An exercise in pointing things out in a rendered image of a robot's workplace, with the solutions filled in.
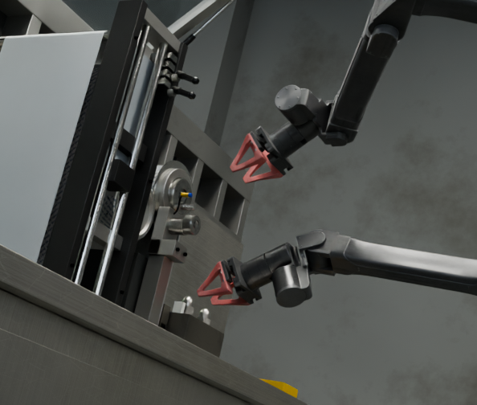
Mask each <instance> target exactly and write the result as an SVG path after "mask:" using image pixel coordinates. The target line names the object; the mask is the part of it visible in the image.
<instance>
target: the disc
mask: <svg viewBox="0 0 477 405"><path fill-rule="evenodd" d="M171 169H183V170H184V171H185V172H186V173H187V174H188V175H189V177H190V173H189V171H188V170H187V169H186V167H185V166H184V165H183V164H182V163H181V162H179V161H169V162H166V163H165V164H164V165H163V166H162V167H161V169H160V171H159V172H158V174H157V177H156V180H155V183H154V188H153V197H154V202H155V211H154V213H155V215H156V217H157V212H158V209H159V206H160V203H159V193H160V187H161V182H162V180H163V178H164V176H165V175H166V173H167V172H168V171H170V170H171ZM190 180H191V177H190ZM191 182H192V180H191Z"/></svg>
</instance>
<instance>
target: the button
mask: <svg viewBox="0 0 477 405"><path fill-rule="evenodd" d="M260 379H261V378H260ZM261 380H263V381H264V382H266V383H269V384H271V385H272V386H274V387H276V388H278V389H280V390H281V391H284V392H286V393H288V394H289V395H292V396H294V397H296V398H297V394H298V390H297V389H295V388H294V387H292V386H290V385H288V384H286V383H285V382H278V381H272V380H266V379H261Z"/></svg>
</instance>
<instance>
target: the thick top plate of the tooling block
mask: <svg viewBox="0 0 477 405"><path fill-rule="evenodd" d="M165 330H167V331H169V332H170V333H172V334H174V335H176V336H178V337H180V338H182V339H184V340H186V341H188V342H190V343H191V344H193V345H195V346H197V347H199V348H201V349H203V350H205V351H207V352H209V353H211V354H213V355H214V356H216V357H218V358H219V356H220V353H221V349H222V343H223V338H224V335H225V334H224V333H222V332H220V331H218V330H217V329H215V328H213V327H212V326H210V325H207V324H206V323H205V322H203V321H201V320H199V319H197V318H196V317H194V316H192V315H190V314H186V313H172V312H170V313H169V319H168V322H167V326H166V329H165Z"/></svg>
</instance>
